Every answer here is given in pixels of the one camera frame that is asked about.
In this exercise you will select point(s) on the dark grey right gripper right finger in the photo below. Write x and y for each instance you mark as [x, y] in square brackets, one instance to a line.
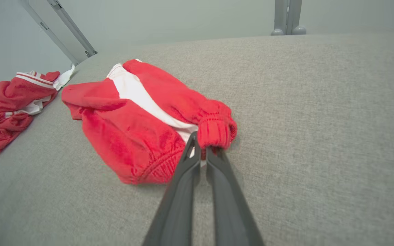
[227, 205]

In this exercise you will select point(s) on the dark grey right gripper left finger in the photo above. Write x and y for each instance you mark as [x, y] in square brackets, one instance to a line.
[180, 198]

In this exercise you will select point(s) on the red shorts with white stripe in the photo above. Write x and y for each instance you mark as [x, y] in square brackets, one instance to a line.
[125, 136]

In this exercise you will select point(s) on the red shirt with white sleeves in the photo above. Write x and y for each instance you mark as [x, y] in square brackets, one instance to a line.
[9, 102]

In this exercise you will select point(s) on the grey fabric sofa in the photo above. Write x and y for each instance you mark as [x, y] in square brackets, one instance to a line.
[320, 136]

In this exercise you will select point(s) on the grey metal partition post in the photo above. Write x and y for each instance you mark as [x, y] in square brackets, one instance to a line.
[280, 17]
[74, 30]

